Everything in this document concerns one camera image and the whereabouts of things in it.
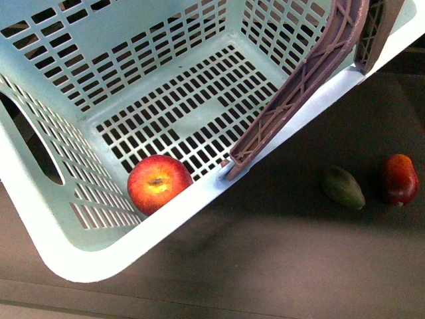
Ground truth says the red mango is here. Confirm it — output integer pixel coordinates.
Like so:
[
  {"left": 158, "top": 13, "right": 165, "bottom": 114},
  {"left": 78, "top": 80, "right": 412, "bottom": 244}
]
[{"left": 379, "top": 154, "right": 420, "bottom": 207}]

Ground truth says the green avocado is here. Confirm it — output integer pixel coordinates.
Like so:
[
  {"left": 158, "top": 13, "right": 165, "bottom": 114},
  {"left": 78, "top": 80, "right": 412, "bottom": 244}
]
[{"left": 319, "top": 165, "right": 366, "bottom": 210}]

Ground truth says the brown basket handle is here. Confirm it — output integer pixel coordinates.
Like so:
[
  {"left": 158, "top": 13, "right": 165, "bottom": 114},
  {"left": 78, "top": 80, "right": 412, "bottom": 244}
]
[{"left": 226, "top": 1, "right": 404, "bottom": 181}]

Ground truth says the light blue plastic basket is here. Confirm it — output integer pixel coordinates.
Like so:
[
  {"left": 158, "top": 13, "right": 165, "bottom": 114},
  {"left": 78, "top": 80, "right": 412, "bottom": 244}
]
[{"left": 1, "top": 1, "right": 424, "bottom": 282}]

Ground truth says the red yellow apple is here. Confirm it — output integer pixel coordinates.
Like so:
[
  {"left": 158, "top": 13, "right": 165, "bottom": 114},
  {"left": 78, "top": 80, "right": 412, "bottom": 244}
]
[{"left": 127, "top": 155, "right": 193, "bottom": 216}]

